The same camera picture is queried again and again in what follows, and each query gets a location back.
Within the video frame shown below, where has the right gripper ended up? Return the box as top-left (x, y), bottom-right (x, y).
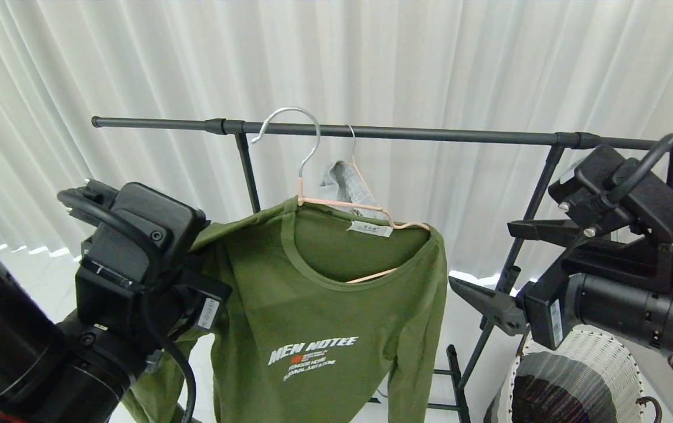
top-left (449, 219), bottom-right (673, 353)

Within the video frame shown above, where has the black clothes rack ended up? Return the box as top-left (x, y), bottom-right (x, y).
top-left (92, 116), bottom-right (673, 423)

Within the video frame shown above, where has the white curtain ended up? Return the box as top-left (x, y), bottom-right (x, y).
top-left (0, 0), bottom-right (673, 283)

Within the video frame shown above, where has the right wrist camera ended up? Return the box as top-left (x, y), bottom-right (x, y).
top-left (548, 144), bottom-right (673, 244)

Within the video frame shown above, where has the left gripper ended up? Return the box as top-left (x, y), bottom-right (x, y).
top-left (75, 258), bottom-right (232, 353)

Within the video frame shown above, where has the white laundry basket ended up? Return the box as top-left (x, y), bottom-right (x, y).
top-left (483, 326), bottom-right (663, 423)

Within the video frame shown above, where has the green garment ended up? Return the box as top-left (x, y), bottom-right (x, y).
top-left (122, 197), bottom-right (448, 423)

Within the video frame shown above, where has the pink clothes hanger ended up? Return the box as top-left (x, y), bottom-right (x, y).
top-left (345, 125), bottom-right (384, 209)
top-left (251, 107), bottom-right (431, 284)

